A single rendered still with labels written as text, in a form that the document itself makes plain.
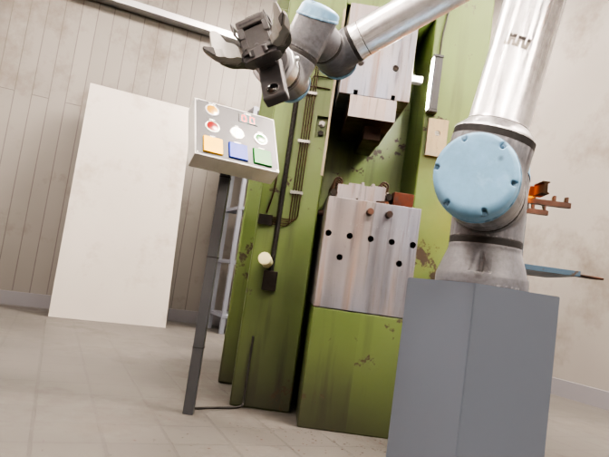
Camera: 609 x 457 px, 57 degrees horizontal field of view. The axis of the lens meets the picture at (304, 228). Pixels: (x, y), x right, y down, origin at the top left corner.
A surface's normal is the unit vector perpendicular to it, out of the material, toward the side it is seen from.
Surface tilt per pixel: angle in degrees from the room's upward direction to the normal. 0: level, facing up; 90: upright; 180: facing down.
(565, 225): 90
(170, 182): 79
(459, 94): 90
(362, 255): 90
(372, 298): 90
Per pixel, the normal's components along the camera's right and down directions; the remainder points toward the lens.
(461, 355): -0.90, -0.17
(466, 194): -0.43, -0.06
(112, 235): 0.43, -0.21
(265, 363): 0.04, -0.09
